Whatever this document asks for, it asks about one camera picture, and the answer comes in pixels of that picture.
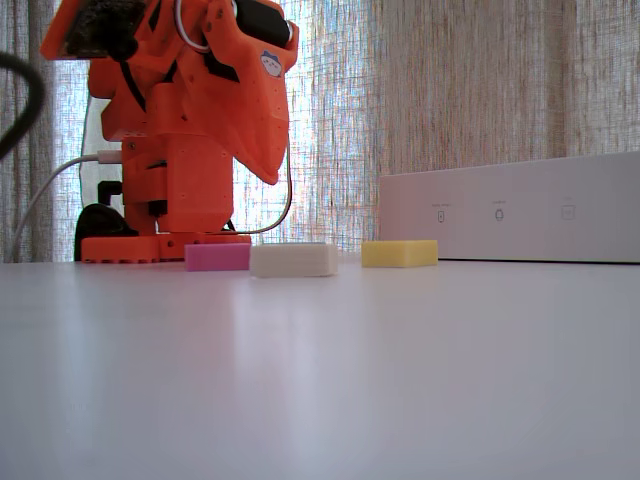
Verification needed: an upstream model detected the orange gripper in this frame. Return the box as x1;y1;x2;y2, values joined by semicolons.
132;0;301;186

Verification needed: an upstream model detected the yellow cuboid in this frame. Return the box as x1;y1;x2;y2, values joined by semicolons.
360;239;439;269

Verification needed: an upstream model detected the pink cuboid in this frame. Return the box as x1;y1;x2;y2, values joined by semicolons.
184;242;252;273

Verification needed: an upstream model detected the white cuboid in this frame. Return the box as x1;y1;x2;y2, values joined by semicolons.
248;243;339;279

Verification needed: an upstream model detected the white cardboard bin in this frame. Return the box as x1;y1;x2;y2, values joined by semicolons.
378;151;640;265

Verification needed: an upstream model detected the white fabric sheet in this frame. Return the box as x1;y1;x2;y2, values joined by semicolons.
79;93;125;211

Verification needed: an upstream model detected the black table clamp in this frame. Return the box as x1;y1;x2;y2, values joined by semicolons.
73;179;140;263

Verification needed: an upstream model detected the beige woven curtain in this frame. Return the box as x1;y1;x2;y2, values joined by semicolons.
0;0;640;265

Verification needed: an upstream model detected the tricolour servo cable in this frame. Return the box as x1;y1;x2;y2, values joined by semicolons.
227;142;294;235
173;0;212;54

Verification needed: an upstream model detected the white USB cable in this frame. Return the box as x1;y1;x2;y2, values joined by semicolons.
10;149;124;262

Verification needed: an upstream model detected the thick black cable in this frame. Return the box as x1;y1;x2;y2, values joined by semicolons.
0;52;46;161

